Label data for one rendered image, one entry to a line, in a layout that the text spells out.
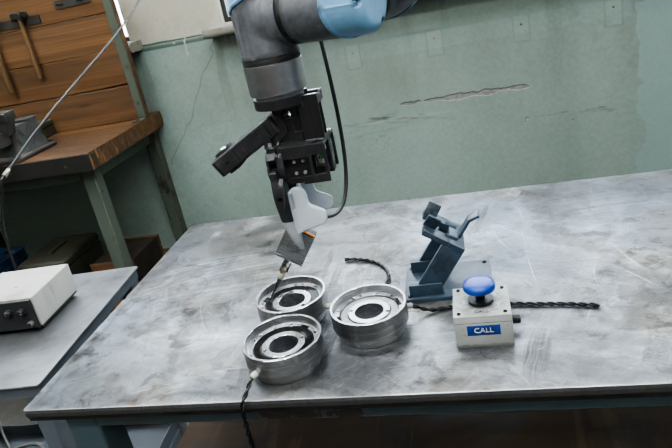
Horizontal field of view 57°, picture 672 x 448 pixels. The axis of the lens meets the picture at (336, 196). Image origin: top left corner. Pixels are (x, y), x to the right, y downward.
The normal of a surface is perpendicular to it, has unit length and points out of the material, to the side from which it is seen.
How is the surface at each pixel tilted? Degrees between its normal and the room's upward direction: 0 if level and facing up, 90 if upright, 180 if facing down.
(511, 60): 90
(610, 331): 0
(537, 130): 90
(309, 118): 90
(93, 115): 90
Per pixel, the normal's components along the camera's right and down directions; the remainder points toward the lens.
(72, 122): -0.17, 0.37
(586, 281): -0.19, -0.92
